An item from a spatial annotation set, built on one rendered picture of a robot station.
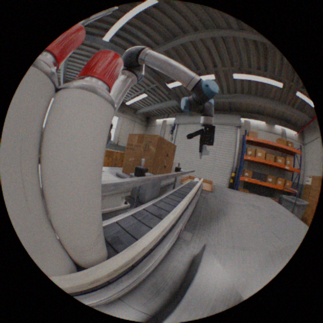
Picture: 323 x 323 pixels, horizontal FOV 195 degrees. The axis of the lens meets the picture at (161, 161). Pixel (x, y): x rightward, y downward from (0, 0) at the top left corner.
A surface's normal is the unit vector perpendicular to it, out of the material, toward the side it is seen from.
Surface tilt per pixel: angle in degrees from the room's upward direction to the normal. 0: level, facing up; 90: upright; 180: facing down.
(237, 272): 0
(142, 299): 0
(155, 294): 0
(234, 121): 90
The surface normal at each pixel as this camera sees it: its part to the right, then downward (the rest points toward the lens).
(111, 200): 0.77, 0.18
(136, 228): 0.19, -0.98
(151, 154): -0.47, -0.04
